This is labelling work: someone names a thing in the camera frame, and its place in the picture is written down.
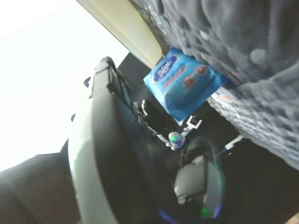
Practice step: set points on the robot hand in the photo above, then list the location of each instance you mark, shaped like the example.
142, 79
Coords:
107, 163

